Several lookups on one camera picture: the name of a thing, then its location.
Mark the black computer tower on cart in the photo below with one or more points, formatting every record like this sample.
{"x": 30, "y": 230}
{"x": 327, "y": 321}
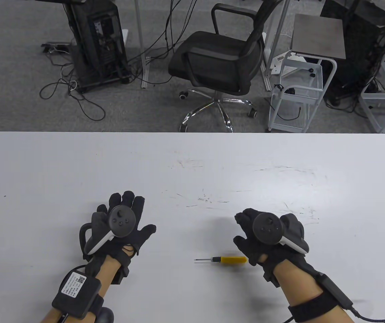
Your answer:
{"x": 98, "y": 43}

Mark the white metal table leg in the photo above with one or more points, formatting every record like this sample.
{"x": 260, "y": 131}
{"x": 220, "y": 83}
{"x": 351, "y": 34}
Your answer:
{"x": 145, "y": 67}

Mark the person's left hand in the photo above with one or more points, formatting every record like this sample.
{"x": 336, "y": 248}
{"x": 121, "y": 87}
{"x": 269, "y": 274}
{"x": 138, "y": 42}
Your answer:
{"x": 141, "y": 239}

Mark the black white hand controller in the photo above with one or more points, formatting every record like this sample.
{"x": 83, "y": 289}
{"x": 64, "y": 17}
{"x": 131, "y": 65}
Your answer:
{"x": 121, "y": 220}
{"x": 267, "y": 228}

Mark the person's right forearm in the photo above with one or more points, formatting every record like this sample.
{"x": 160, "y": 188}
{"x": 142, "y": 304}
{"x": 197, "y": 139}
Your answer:
{"x": 296, "y": 286}

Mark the black office chair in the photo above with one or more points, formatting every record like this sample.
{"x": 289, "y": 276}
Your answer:
{"x": 219, "y": 57}

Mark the brown top side table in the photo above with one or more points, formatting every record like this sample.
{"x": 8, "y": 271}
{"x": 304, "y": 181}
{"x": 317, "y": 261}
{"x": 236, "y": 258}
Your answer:
{"x": 318, "y": 35}

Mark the black wrist box with label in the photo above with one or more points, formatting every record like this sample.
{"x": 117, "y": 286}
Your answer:
{"x": 76, "y": 292}

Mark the person's left forearm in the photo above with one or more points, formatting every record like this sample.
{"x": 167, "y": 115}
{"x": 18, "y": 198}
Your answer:
{"x": 106, "y": 269}

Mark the black power strip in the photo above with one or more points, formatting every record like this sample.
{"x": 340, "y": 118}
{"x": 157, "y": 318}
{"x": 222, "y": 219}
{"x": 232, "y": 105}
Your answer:
{"x": 55, "y": 47}

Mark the person's right hand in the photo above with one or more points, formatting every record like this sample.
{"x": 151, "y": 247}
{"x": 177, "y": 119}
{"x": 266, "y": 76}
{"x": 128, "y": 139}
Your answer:
{"x": 250, "y": 249}

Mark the black round wrist camera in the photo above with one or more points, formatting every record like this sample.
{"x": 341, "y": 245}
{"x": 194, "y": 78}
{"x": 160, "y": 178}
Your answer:
{"x": 105, "y": 315}

